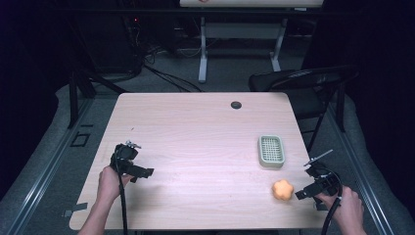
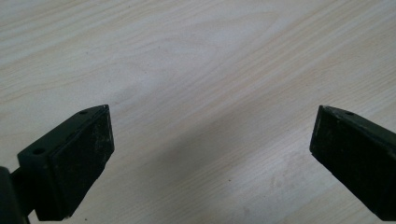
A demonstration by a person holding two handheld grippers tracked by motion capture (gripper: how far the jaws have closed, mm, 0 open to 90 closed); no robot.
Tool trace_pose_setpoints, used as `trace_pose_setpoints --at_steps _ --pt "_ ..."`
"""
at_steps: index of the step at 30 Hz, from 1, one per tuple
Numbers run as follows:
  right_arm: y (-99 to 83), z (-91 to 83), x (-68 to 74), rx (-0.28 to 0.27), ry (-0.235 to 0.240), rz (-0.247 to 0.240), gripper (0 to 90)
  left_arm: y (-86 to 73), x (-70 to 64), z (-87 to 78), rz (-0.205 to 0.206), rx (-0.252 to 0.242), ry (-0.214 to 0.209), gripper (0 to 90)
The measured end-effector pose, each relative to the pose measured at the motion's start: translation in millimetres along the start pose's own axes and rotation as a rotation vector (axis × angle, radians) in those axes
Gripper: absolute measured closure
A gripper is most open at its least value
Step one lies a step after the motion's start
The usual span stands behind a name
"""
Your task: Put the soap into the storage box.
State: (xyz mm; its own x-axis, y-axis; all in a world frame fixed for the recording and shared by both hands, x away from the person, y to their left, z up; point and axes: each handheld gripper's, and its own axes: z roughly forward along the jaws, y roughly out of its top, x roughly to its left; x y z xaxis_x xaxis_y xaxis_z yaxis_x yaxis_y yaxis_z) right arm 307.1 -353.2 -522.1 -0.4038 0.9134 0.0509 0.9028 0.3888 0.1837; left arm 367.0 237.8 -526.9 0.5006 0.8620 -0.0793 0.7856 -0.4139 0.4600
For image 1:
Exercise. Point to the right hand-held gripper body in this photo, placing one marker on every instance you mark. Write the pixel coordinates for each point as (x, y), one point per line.
(323, 178)

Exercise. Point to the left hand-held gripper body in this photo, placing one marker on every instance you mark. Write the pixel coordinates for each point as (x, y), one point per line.
(123, 157)

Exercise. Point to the orange flower-shaped soap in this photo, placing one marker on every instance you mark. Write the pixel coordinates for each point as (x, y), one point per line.
(283, 189)

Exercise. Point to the green soap dish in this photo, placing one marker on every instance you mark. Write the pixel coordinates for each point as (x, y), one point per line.
(271, 151)

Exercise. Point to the person's left hand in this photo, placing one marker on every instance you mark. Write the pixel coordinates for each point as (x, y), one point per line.
(109, 184)

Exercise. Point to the person's right hand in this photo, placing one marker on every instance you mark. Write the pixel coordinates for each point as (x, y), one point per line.
(347, 205)

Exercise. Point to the black metal stand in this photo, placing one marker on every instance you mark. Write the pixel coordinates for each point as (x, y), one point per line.
(80, 88)

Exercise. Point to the black folding chair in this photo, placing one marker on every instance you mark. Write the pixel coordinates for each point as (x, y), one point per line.
(300, 84)

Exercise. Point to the black table grommet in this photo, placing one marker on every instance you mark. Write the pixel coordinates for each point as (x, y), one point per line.
(236, 105)

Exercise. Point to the white-legged desk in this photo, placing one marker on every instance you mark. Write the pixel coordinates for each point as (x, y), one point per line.
(241, 31)

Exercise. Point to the metal floor rail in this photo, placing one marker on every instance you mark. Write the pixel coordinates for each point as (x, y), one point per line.
(49, 166)
(362, 182)

